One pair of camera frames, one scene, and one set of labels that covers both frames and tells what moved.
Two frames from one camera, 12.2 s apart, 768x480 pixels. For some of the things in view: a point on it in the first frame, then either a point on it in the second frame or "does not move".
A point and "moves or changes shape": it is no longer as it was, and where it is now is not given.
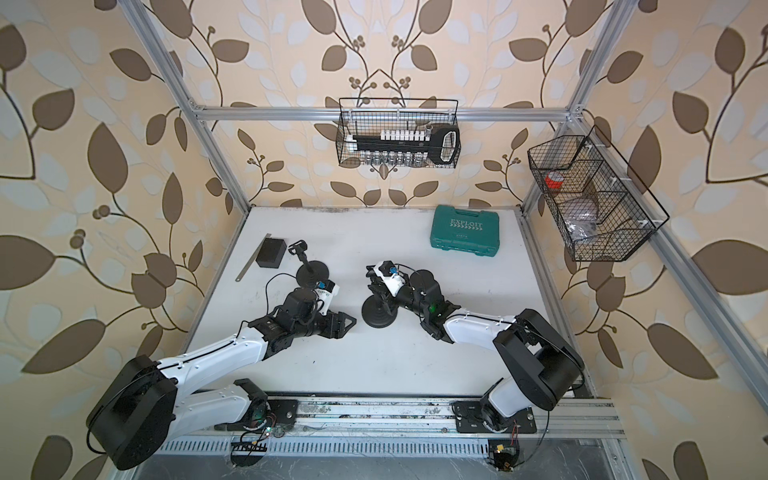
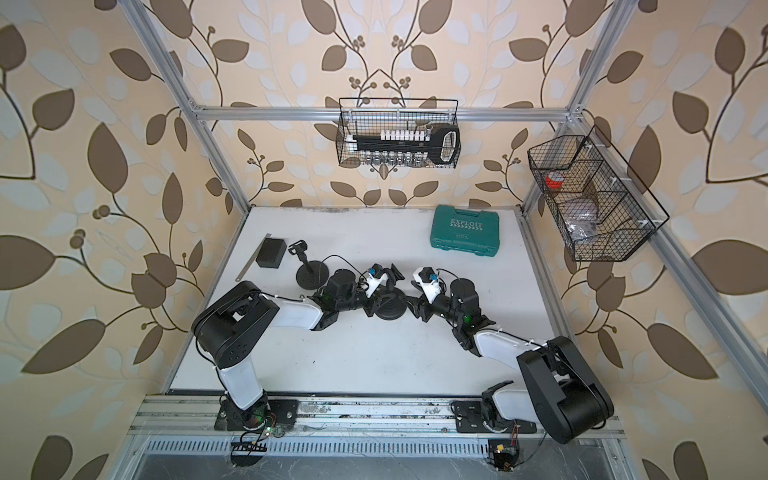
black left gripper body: [317, 325] to [355, 299]
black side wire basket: [602, 207] does not move
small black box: [271, 253] does not move
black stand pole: [377, 285] moves or changes shape
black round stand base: [320, 274] does not move
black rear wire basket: [398, 132] does not move
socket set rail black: [408, 146] does not move
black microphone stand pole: [300, 247] does not move
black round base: [375, 314] moves or changes shape
